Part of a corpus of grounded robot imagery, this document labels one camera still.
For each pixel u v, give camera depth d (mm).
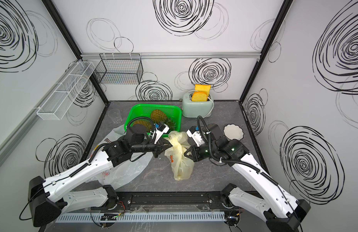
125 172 824
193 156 597
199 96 953
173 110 1073
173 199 762
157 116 991
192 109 1020
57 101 727
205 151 560
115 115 1045
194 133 606
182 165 664
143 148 581
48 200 387
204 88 1000
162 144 617
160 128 588
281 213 370
